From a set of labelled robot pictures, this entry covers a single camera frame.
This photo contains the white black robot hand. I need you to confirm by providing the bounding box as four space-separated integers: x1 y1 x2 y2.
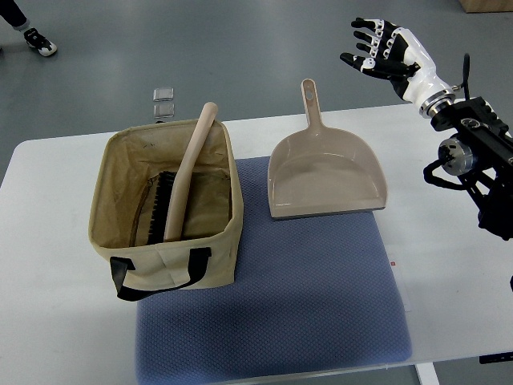
340 18 455 117

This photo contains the pink hand broom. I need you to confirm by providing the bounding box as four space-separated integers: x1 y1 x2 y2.
147 102 218 245

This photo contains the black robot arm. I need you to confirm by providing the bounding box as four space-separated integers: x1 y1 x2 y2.
420 54 512 241

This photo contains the beige fabric bag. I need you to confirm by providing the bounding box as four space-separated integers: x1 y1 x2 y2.
88 120 244 302

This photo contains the cardboard box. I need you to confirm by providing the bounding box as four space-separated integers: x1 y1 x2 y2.
458 0 513 13

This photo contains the pink dustpan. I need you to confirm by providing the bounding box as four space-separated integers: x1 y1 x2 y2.
267 79 388 219

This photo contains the upper floor socket plate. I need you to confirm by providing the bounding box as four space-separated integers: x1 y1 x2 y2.
153 87 174 103

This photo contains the blue cushion mat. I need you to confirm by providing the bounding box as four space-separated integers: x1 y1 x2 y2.
135 157 412 384

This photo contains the black table control panel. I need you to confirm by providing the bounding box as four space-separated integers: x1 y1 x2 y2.
479 352 513 364

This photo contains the white table leg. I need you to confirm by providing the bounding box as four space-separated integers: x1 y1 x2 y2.
414 363 440 385

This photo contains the person in dark trousers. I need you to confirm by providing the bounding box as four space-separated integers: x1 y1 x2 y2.
1 0 58 57

